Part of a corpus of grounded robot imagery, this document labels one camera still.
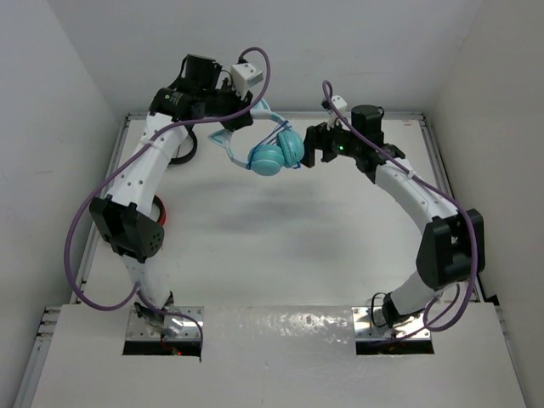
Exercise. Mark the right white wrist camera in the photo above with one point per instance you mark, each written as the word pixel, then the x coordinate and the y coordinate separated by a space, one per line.
pixel 334 105

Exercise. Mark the teal cat-ear headphones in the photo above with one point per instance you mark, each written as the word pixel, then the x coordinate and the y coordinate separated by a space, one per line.
pixel 281 148

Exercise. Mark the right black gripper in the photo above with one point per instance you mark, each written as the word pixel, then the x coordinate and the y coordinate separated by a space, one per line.
pixel 317 137

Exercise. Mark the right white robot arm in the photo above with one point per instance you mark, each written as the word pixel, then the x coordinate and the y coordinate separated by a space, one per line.
pixel 452 248

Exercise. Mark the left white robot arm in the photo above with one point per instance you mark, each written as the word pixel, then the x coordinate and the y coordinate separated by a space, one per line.
pixel 123 216

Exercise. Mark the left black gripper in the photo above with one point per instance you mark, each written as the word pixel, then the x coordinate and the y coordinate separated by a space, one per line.
pixel 238 104

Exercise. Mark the black headphones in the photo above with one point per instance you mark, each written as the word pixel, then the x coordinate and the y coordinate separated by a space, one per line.
pixel 187 150

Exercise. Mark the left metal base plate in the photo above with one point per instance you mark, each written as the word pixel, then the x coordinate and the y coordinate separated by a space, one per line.
pixel 183 326

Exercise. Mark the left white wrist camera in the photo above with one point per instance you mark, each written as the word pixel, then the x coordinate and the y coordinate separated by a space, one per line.
pixel 245 76

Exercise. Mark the red headphones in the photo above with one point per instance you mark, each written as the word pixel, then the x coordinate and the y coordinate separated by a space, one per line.
pixel 162 215

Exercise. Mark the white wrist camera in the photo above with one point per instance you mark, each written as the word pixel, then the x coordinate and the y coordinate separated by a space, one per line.
pixel 245 76
pixel 334 105

